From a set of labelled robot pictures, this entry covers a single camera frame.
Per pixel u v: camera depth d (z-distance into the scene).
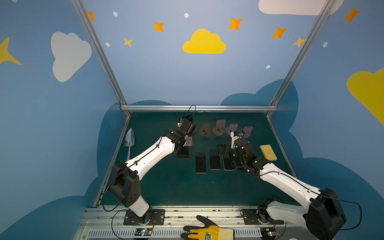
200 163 0.94
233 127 1.05
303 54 0.86
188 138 0.77
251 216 0.74
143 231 0.71
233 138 0.74
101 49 0.84
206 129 1.06
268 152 0.99
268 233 0.71
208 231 0.68
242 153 0.62
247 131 1.04
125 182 0.42
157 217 0.75
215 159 0.96
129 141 1.04
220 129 1.04
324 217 0.40
